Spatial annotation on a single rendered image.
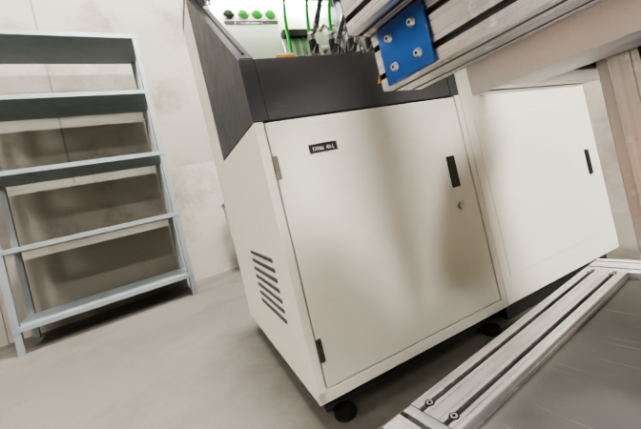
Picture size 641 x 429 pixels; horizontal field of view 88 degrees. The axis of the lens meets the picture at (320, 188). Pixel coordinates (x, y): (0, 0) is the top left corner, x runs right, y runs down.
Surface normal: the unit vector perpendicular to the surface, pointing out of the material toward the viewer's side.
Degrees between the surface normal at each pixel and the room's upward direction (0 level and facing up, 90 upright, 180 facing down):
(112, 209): 90
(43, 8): 90
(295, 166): 90
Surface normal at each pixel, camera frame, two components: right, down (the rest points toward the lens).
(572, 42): -0.83, 0.20
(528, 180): 0.40, -0.09
